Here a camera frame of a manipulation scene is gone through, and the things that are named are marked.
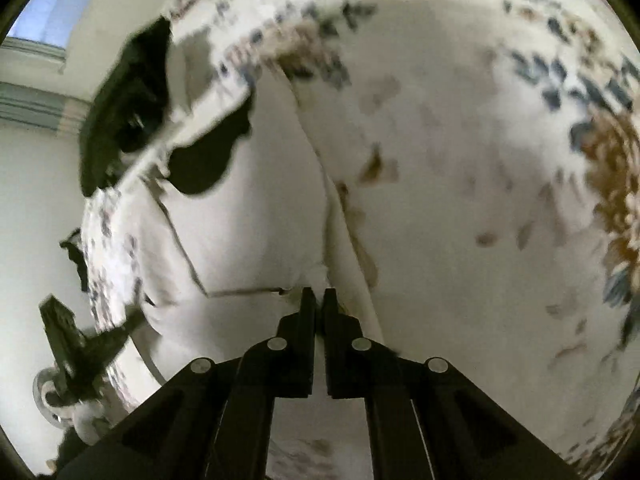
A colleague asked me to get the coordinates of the floral bed sheet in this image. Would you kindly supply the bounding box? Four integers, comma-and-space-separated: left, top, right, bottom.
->
80, 0, 640, 480

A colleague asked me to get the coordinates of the black cloth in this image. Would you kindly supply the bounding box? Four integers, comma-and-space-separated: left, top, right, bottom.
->
79, 16, 253, 198

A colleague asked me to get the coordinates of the striped grey curtain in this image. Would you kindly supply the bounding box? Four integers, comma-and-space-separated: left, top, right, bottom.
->
0, 40, 93, 137

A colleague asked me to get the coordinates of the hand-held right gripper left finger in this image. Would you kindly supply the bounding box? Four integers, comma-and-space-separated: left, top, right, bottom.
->
60, 287, 317, 480

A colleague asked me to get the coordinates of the window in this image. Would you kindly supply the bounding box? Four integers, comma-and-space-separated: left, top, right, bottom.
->
7, 0, 108, 51

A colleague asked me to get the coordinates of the white garment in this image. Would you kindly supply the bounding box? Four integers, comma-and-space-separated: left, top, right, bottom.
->
120, 95, 396, 441

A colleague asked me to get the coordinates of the dark cloth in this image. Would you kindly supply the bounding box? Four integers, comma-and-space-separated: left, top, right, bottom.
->
59, 227, 92, 293

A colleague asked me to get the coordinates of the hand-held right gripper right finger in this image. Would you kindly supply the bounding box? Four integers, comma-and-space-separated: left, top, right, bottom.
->
322, 288, 581, 480

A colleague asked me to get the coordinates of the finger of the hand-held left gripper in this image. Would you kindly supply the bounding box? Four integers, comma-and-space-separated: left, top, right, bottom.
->
39, 294, 83, 381
67, 309, 147, 401

